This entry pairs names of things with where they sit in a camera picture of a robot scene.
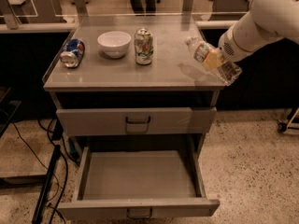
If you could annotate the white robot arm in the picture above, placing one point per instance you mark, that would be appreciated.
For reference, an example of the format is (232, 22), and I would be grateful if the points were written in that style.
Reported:
(266, 22)

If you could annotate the blue pepsi can lying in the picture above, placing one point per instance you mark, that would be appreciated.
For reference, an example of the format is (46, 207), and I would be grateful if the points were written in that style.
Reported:
(73, 53)

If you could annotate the wheeled cart base right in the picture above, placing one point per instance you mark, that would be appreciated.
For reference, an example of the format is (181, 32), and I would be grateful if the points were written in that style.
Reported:
(293, 118)

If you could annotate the green white soda can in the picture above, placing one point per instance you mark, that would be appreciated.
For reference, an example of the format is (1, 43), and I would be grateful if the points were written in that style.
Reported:
(143, 41)

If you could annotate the grey drawer cabinet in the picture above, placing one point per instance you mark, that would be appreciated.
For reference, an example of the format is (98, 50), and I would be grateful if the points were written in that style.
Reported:
(173, 79)

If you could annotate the grey top drawer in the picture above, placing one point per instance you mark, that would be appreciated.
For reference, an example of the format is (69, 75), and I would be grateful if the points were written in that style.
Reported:
(122, 121)

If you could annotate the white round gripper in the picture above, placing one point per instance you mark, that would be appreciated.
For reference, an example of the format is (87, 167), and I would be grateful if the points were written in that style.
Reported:
(230, 47)

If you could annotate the black bar on floor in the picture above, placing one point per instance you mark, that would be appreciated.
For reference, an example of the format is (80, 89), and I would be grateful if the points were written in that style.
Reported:
(37, 217)

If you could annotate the white ceramic bowl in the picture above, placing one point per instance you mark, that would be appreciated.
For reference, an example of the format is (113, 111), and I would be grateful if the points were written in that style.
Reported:
(114, 43)

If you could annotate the grey background desk right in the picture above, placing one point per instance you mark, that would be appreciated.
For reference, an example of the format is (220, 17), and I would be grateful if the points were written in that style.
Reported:
(229, 10)

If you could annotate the dark shelf at left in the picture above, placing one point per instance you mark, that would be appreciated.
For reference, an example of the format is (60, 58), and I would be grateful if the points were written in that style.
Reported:
(8, 108)

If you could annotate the clear plastic water bottle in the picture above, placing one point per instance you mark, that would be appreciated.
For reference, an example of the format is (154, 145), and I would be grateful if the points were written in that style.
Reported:
(228, 73)

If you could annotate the grey open middle drawer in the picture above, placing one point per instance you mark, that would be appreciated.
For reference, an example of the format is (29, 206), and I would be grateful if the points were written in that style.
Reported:
(143, 184)

